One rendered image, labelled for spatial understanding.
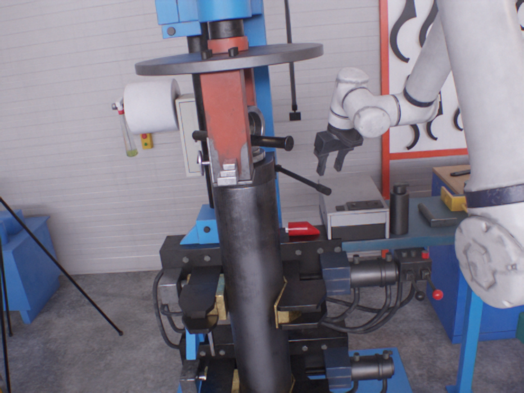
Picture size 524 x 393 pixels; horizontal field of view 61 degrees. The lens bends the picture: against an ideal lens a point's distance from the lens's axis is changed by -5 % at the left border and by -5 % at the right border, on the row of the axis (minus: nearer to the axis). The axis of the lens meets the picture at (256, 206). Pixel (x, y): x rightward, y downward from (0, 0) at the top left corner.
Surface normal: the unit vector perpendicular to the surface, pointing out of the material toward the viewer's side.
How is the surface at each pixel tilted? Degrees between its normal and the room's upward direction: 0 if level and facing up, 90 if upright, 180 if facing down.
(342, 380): 90
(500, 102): 71
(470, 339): 90
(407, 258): 0
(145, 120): 109
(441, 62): 125
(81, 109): 90
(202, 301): 0
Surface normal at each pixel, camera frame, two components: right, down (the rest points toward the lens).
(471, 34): -0.64, 0.10
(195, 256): -0.04, 0.37
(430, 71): -0.54, 0.72
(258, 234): 0.32, 0.33
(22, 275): 0.99, -0.07
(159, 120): 0.00, 0.65
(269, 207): 0.74, 0.18
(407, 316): -0.10, -0.93
